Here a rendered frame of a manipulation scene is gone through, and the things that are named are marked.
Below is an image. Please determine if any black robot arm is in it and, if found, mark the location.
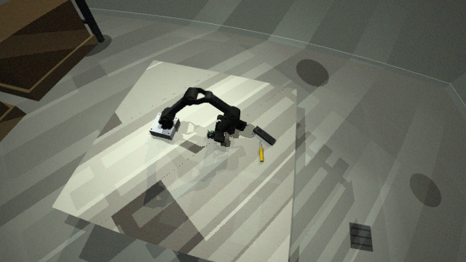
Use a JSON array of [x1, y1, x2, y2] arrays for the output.
[[158, 87, 247, 135]]

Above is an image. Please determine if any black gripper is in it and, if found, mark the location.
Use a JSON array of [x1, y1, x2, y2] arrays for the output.
[[214, 114, 229, 143]]

